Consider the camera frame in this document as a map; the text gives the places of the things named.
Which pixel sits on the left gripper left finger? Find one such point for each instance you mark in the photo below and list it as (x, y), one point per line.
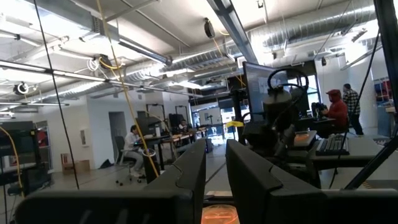
(174, 199)

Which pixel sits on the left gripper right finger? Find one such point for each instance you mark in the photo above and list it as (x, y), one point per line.
(264, 202)

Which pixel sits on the orange transparent plastic plate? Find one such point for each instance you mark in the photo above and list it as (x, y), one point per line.
(219, 216)

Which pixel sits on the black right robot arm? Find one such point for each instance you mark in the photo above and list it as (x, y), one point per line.
(276, 102)

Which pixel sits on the yellow tape tag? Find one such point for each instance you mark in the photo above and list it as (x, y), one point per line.
(235, 124)

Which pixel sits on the black computer tower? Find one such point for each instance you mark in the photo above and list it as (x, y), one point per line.
(150, 168)

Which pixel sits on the black computer monitor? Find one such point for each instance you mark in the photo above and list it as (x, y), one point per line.
(255, 87)

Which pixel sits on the person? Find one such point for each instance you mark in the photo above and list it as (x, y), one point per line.
(130, 143)
(337, 112)
(183, 124)
(351, 102)

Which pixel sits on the black keyboard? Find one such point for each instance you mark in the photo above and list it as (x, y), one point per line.
(332, 146)

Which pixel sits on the grey office chair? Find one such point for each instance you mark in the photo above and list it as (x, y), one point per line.
(119, 146)

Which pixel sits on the brown cardboard box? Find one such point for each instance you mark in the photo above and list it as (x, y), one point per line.
(76, 166)

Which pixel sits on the dark office desk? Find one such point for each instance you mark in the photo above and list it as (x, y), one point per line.
(363, 152)

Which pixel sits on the black slanted bar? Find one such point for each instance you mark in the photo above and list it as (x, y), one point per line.
(373, 165)

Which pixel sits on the dark equipment rack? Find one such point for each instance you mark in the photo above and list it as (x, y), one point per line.
(28, 146)

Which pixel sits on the black vertical pole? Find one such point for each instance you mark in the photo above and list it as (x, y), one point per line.
(388, 46)

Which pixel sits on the black metal table frame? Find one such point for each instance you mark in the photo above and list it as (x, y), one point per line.
(217, 200)

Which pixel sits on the silver ventilation duct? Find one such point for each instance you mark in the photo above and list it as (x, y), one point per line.
(311, 28)

